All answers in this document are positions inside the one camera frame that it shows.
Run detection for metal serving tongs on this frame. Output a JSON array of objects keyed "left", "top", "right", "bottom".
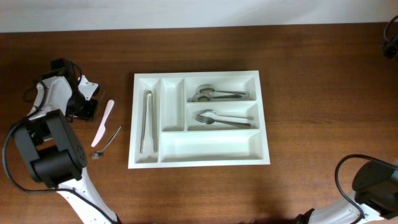
[{"left": 139, "top": 90, "right": 159, "bottom": 154}]

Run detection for large metal spoon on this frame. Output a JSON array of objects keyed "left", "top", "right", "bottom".
[
  {"left": 191, "top": 93, "right": 245, "bottom": 102},
  {"left": 195, "top": 84, "right": 250, "bottom": 98}
]

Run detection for thin metal fork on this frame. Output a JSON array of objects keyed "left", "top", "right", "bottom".
[{"left": 194, "top": 109, "right": 254, "bottom": 121}]

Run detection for thick handled metal fork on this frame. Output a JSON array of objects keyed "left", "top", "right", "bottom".
[{"left": 194, "top": 115, "right": 251, "bottom": 129}]

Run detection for small metal teaspoon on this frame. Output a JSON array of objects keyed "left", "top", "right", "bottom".
[{"left": 98, "top": 91, "right": 106, "bottom": 104}]

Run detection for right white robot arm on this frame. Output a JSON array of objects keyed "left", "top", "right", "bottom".
[{"left": 293, "top": 154, "right": 397, "bottom": 224}]

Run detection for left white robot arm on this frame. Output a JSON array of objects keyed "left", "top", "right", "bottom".
[{"left": 6, "top": 58, "right": 120, "bottom": 223}]

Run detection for pink plastic knife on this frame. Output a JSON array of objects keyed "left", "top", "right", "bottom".
[{"left": 91, "top": 100, "right": 114, "bottom": 147}]

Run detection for white cutlery tray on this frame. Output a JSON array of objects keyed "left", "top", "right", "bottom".
[{"left": 128, "top": 70, "right": 271, "bottom": 169}]

